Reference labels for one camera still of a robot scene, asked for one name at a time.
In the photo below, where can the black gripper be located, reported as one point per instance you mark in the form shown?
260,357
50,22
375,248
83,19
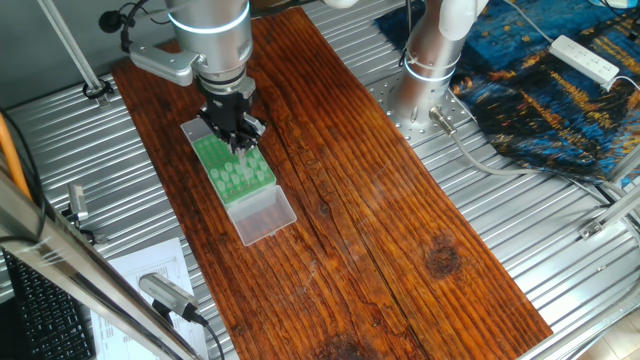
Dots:
229,112

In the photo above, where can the clear box with green rack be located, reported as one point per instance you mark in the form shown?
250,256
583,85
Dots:
210,150
262,218

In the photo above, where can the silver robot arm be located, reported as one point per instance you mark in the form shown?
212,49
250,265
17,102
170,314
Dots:
215,35

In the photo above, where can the brown wooden board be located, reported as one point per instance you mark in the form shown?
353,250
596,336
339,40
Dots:
350,225

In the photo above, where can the printed white paper sheet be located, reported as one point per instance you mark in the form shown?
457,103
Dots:
150,255

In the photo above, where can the black keyboard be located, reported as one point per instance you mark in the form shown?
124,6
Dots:
45,315

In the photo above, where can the blue painted cloth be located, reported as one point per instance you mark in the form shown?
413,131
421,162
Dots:
550,125

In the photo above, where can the white power strip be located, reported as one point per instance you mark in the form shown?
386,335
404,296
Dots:
582,59

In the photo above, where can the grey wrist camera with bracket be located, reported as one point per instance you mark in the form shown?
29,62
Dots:
165,62

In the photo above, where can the small grey camera on clamp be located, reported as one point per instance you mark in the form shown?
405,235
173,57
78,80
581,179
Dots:
77,200

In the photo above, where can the aluminium post with foot bracket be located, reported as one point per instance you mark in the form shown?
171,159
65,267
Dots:
70,45

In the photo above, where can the steel frame bar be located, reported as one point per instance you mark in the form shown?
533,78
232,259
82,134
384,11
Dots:
75,280

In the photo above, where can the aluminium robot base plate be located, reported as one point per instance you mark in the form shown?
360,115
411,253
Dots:
465,111

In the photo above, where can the aluminium frame profile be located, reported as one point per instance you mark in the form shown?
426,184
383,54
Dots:
620,205

